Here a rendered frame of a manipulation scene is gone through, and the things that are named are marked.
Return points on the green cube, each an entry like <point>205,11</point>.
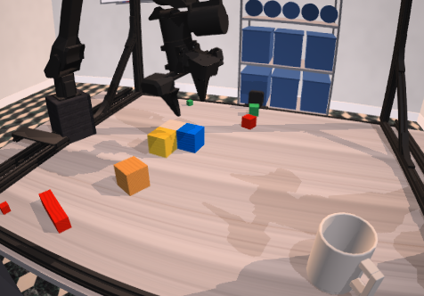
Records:
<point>254,109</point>

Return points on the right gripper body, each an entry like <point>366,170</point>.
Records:
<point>159,83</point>

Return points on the grey mug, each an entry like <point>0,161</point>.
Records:
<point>335,272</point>

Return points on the blue cube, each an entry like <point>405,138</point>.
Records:
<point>190,137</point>

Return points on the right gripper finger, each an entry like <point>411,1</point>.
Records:
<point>201,87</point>
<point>171,100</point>

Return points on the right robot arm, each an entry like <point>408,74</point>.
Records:
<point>204,19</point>

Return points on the yellow cube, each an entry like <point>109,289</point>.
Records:
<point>162,141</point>

